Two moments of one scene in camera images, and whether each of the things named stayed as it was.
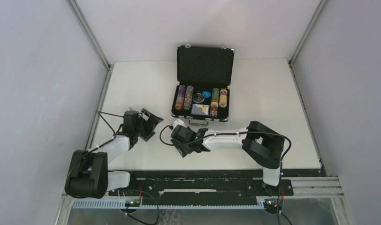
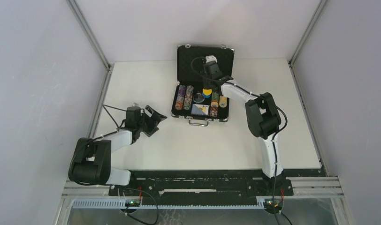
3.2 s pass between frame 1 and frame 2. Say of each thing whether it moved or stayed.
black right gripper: moved
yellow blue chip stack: stayed
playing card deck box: stayed
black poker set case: stayed
